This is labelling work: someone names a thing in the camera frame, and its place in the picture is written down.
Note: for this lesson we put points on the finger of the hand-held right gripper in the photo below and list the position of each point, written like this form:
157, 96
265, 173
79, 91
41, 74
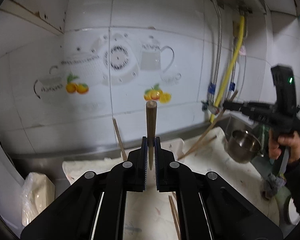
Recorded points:
236, 106

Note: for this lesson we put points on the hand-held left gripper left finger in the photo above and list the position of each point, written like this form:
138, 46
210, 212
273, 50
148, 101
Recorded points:
145, 160

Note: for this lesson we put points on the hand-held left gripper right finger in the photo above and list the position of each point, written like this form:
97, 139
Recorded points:
158, 160

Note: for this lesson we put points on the long light wooden chopstick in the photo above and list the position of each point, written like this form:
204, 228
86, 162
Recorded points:
210, 127
197, 147

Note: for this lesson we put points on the thick brown wooden chopstick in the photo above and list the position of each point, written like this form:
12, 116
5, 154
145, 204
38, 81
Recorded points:
151, 125

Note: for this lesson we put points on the person's right hand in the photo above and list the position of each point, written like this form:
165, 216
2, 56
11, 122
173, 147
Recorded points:
287, 143

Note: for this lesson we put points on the dark green object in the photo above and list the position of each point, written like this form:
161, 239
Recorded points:
263, 136

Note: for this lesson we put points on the stainless steel bowl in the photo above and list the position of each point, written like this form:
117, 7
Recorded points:
243, 146

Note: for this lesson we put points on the grey flat utensil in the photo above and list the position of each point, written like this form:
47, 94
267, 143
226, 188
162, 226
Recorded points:
283, 162

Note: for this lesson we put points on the white cloth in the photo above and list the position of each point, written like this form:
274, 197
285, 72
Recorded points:
215, 170

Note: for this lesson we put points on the grey rag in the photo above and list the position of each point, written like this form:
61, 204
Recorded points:
273, 183

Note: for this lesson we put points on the white round dish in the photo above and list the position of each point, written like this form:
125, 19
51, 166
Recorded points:
290, 211

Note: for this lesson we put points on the plastic wrapped beige pack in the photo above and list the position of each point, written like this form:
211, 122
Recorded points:
37, 197

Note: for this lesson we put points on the white appliance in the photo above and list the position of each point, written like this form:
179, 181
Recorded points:
2, 175

